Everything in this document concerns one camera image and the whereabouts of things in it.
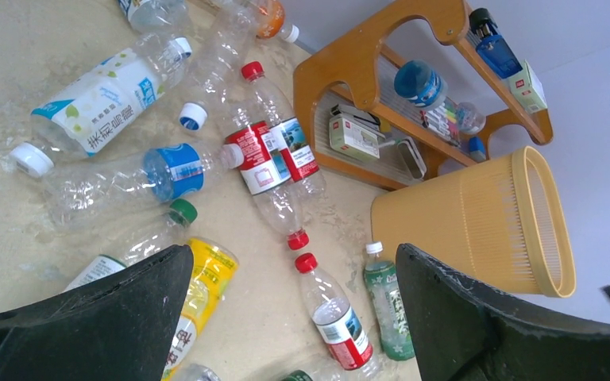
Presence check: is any yellow juice bottle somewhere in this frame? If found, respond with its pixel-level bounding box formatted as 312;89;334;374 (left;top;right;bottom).
161;237;239;380

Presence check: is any wooden shelf rack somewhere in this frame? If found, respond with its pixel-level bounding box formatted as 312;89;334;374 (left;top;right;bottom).
293;1;554;191

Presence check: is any white box lower shelf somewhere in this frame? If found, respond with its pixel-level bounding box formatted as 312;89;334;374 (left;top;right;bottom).
329;115;380;163

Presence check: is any red label bottle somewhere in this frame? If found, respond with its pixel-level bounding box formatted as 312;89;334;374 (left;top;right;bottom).
294;252;380;380
241;61;326;199
223;101;310;251

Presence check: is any clear bottle dark green label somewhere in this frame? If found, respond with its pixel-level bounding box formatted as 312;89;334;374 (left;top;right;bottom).
278;363;348;381

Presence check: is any green label bottle green cap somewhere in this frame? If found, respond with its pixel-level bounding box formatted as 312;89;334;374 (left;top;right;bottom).
65;198;199;291

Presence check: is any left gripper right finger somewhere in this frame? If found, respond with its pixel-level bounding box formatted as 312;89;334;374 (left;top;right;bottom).
396;244;610;380

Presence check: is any green tea bottle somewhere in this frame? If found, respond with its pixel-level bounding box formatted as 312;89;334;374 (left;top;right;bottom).
363;241;415;361

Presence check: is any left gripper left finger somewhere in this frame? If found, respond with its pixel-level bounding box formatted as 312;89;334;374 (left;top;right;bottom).
0;245;194;380

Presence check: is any crushed blue label bottle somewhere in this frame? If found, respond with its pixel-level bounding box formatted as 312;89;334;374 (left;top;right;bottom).
41;140;245;229

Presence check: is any yellow plastic bin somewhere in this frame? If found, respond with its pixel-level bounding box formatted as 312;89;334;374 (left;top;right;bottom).
370;146;577;298

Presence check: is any orange label bottle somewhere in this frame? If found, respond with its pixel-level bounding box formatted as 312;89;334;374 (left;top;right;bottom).
235;0;299;44

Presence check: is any clear bottle white blue cap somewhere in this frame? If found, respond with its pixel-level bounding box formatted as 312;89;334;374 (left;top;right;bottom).
178;1;259;131

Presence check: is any small clear jar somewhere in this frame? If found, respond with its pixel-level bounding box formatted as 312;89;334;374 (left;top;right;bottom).
455;102;486;135

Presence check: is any white green box top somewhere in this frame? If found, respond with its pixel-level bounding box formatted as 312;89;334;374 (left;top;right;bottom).
506;60;547;114

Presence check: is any white label bottle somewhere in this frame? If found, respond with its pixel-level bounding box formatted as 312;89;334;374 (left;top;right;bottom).
9;32;193;178

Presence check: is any coloured marker pack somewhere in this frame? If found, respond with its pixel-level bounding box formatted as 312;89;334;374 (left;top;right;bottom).
421;99;461;148

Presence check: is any red label bottle front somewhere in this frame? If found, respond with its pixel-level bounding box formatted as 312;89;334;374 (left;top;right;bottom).
294;252;380;380

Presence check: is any blue tape roll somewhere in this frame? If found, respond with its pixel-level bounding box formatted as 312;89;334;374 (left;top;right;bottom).
393;60;448;111

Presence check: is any small clear blue-label bottle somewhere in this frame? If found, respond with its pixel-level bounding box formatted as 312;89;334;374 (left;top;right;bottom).
117;0;190;33

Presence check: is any blue stapler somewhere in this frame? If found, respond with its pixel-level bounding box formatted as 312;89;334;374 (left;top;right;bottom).
469;8;523;79

